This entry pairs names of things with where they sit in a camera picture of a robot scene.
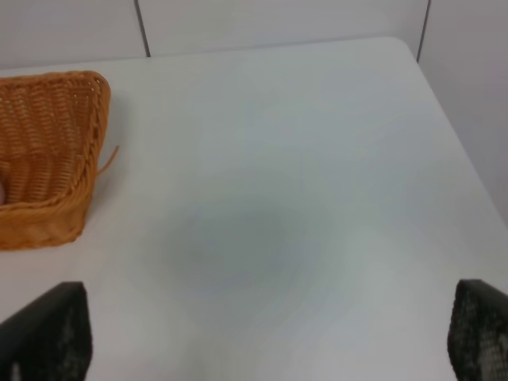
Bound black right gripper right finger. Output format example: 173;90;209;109
447;279;507;381

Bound orange woven wicker basket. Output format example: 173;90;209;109
1;71;111;251

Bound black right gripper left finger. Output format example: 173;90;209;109
1;282;93;380

